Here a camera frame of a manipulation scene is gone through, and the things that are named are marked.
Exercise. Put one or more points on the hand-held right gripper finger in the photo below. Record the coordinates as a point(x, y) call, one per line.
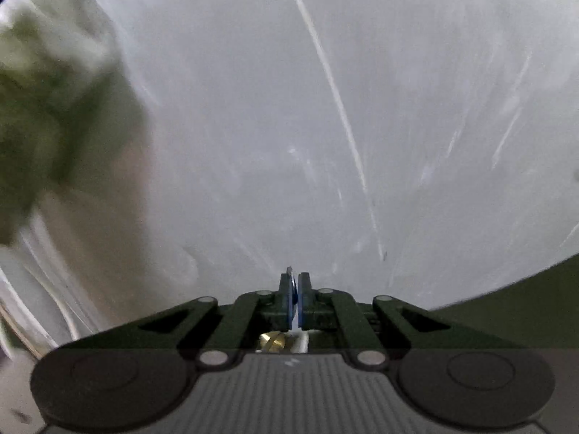
point(291, 300)
point(302, 300)

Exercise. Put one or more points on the clear plastic bag of greens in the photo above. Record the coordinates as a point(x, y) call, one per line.
point(54, 99)

